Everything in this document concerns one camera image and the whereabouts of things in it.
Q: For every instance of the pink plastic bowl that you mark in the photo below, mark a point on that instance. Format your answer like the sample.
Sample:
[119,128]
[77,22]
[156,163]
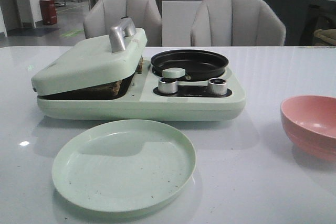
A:
[309,122]

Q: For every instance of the left grey upholstered chair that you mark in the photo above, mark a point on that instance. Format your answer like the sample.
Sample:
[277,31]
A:
[144,13]

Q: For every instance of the green breakfast maker base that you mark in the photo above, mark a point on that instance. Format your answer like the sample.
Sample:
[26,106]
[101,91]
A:
[140,102]

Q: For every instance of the green breakfast maker lid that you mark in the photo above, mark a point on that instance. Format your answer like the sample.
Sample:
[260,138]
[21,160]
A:
[90,63]

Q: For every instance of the light green round plate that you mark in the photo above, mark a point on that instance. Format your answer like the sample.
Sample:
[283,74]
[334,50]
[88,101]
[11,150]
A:
[124,167]

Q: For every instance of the white cabinet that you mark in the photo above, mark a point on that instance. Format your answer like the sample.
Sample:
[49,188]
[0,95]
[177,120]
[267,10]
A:
[177,19]

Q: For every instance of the dark grey counter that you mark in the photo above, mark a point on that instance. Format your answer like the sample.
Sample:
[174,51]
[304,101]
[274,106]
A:
[302,17]

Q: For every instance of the bread slice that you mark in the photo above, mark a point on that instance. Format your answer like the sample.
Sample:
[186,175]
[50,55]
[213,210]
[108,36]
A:
[100,92]
[139,68]

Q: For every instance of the beige cushion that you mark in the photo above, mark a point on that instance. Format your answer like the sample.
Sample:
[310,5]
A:
[327,36]

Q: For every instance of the right silver control knob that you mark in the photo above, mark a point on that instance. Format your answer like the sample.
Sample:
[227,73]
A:
[217,86]

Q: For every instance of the silver control knob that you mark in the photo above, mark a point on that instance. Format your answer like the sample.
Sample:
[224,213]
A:
[167,86]
[217,86]

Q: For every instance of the black round frying pan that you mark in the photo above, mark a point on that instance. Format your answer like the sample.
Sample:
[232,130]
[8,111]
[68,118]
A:
[199,65]

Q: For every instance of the red trash bin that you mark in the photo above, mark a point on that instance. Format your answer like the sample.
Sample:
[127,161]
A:
[48,12]

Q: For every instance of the grey upholstered chair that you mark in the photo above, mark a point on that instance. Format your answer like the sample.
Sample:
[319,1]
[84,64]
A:
[236,23]
[144,13]

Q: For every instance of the left silver control knob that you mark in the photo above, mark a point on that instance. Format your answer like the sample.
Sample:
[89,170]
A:
[167,86]

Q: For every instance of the right grey upholstered chair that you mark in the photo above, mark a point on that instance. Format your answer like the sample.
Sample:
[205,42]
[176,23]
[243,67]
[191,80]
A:
[236,23]

